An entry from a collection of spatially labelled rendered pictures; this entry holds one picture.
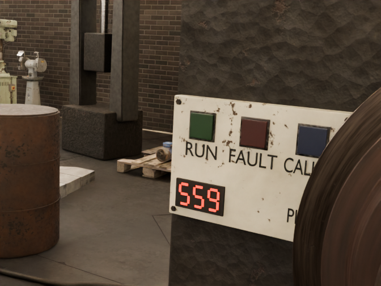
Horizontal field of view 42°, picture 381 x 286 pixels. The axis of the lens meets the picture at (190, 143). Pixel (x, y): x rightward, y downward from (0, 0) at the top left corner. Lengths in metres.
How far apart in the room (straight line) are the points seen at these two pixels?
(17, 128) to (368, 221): 2.73
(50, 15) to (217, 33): 8.64
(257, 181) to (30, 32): 9.06
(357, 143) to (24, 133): 2.71
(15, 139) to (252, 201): 2.49
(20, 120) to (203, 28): 2.42
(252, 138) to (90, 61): 5.50
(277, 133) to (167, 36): 7.15
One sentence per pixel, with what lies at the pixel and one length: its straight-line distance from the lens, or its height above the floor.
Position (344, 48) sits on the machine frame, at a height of 1.32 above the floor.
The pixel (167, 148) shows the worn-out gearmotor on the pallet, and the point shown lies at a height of 0.29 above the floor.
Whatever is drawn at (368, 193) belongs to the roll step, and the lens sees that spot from 0.50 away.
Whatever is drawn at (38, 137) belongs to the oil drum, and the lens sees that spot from 3.14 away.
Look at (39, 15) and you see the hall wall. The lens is 9.51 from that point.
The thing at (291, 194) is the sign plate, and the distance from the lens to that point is 0.68.
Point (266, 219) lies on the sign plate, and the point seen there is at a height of 1.08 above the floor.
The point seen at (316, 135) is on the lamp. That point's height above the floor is 1.21.
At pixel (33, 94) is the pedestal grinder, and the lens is 9.07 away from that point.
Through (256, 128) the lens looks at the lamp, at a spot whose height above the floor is 1.21.
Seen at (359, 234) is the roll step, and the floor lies 1.15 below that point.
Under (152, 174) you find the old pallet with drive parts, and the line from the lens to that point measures 5.10.
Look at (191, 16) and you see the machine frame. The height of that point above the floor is 1.35.
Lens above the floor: 1.31
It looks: 11 degrees down
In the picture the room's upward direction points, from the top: 3 degrees clockwise
